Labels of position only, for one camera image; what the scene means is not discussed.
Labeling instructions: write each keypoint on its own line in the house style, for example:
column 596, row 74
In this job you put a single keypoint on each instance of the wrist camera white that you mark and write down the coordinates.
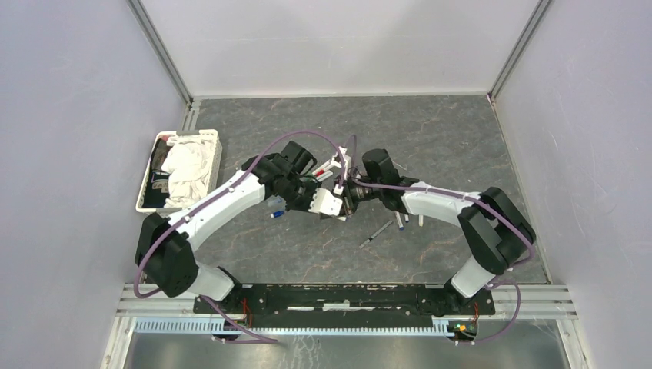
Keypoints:
column 324, row 202
column 341, row 160

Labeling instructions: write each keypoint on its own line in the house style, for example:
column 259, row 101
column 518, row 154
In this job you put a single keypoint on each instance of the red cap white marker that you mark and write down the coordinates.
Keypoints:
column 324, row 171

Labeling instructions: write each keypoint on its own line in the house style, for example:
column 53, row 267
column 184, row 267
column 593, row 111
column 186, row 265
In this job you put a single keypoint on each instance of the white crumpled cloth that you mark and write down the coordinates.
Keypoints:
column 189, row 164

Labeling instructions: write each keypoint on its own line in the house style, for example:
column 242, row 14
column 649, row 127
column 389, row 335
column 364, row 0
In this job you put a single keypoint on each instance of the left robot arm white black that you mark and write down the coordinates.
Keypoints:
column 167, row 246

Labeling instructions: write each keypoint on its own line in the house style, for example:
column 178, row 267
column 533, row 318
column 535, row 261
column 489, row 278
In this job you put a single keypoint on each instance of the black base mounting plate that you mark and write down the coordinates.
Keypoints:
column 346, row 305

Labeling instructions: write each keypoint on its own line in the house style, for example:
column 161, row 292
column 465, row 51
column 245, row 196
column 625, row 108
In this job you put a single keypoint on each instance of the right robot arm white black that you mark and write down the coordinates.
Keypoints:
column 498, row 235

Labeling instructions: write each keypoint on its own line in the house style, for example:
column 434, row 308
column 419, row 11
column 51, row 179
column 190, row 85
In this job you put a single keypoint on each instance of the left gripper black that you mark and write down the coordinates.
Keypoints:
column 305, row 204

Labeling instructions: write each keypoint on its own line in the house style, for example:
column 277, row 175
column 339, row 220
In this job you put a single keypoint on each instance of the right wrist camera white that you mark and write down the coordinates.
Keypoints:
column 341, row 160

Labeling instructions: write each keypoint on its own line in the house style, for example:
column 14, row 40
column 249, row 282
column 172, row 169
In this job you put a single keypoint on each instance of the white plastic basket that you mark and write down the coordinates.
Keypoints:
column 154, row 188

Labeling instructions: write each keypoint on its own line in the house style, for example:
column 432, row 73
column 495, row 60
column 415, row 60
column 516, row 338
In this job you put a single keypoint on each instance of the black gel pen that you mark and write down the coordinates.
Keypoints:
column 370, row 238

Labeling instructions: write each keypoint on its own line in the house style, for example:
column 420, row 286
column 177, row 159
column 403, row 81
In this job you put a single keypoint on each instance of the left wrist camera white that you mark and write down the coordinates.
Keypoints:
column 324, row 202

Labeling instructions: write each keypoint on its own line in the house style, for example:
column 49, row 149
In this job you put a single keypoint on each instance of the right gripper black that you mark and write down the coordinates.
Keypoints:
column 353, row 204

